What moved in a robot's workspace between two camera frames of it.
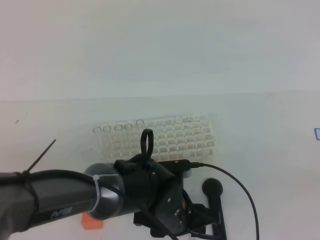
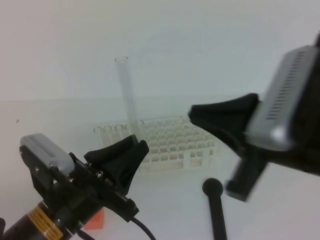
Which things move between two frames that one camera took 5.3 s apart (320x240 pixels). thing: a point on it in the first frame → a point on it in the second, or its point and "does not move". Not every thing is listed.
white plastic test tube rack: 189,137 does not move
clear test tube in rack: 128,131 does not move
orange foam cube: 90,223 does not move
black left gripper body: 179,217 → 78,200
